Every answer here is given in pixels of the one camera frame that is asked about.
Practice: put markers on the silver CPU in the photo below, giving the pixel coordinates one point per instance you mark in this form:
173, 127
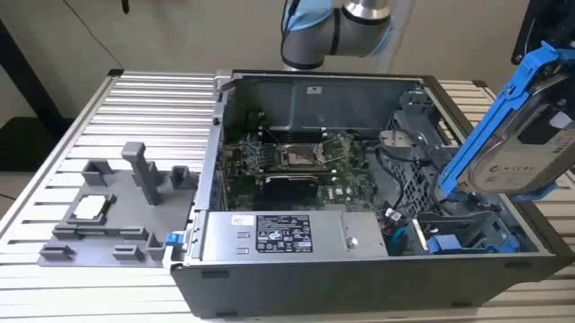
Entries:
91, 206

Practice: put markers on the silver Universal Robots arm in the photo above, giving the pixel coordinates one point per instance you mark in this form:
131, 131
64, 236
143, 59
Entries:
323, 37

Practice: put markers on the thin metal locking lever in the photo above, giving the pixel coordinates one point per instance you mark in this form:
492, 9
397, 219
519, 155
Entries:
271, 134

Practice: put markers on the green motherboard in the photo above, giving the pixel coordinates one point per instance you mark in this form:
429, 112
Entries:
355, 191

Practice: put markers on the CPU socket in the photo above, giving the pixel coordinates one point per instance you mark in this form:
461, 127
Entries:
299, 156

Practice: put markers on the black graphics card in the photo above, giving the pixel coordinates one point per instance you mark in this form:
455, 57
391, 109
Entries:
287, 193

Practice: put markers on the black open PC case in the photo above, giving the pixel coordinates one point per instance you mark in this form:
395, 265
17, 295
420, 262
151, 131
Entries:
313, 289

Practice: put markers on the silver metal bracket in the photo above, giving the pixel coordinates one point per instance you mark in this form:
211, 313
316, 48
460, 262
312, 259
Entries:
395, 138

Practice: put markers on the grey parts rack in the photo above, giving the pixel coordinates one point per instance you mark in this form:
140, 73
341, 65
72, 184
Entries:
125, 198

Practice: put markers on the blue case latch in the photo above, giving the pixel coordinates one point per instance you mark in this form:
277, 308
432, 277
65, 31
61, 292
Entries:
172, 239

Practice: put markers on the hard disk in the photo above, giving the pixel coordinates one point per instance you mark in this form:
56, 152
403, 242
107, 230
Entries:
441, 243
503, 158

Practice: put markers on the grey metal disk bay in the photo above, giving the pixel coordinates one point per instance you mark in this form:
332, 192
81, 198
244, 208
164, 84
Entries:
404, 175

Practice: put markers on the black RAM slot bank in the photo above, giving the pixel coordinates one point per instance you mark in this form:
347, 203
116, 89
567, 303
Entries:
296, 135

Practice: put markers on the black antenna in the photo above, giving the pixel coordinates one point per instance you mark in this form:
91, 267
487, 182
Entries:
125, 6

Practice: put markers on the black table corner cap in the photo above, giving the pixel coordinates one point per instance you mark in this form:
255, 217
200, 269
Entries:
115, 72
479, 83

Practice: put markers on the white label sticker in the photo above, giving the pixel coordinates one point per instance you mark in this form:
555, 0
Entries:
313, 90

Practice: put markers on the silver power supply unit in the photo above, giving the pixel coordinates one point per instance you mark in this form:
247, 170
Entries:
224, 235

